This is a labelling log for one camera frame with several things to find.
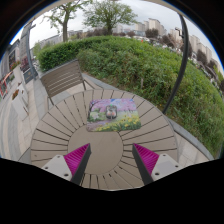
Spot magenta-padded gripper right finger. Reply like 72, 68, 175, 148
131, 142, 184, 186

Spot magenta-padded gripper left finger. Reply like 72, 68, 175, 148
41, 143, 92, 186

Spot flower-print mouse pad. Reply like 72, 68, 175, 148
86, 98, 142, 133

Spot white planter with red flowers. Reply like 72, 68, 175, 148
12, 64, 26, 86
11, 88, 30, 121

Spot slatted brown outdoor chair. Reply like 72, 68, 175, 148
39, 59, 96, 106

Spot green hedge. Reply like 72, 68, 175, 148
37, 35, 224, 158

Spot dark curved parasol pole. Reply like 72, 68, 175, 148
162, 13, 190, 115

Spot grey shop building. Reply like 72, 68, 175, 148
0, 38, 22, 98

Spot tall grey sign pillar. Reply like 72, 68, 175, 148
18, 22, 39, 84

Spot thin-crowned tree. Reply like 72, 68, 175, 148
42, 0, 92, 43

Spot distant apartment blocks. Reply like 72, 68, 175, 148
113, 17, 222, 69

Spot round dense-crowned tree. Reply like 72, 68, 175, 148
82, 0, 139, 36

